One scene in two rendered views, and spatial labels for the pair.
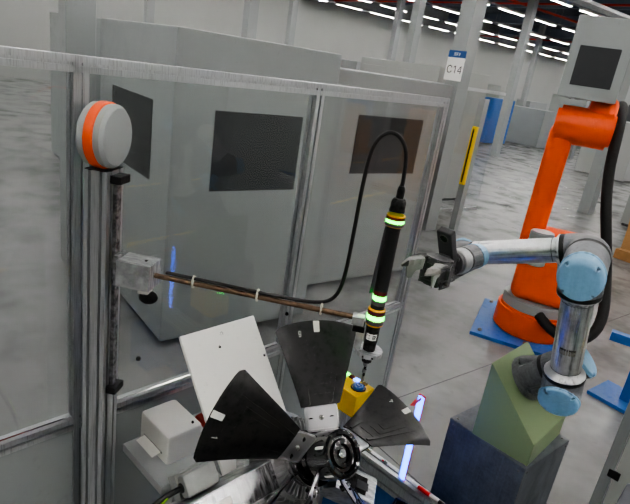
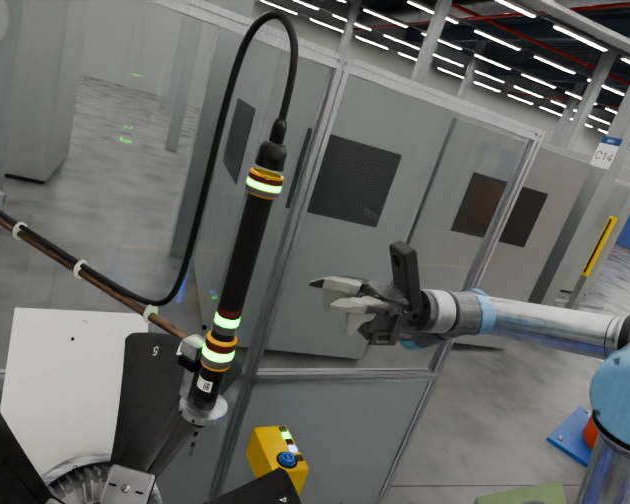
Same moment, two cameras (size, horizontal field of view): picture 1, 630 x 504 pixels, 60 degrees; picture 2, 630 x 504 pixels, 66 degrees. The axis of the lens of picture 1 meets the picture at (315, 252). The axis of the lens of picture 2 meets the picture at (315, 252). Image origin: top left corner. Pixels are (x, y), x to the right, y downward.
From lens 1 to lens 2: 0.82 m
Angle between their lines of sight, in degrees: 17
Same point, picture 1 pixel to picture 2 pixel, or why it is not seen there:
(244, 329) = (124, 327)
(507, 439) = not seen: outside the picture
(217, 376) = (47, 377)
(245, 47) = not seen: hidden behind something
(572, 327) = (610, 491)
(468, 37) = (627, 125)
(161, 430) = not seen: hidden behind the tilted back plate
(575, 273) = (629, 385)
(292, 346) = (138, 365)
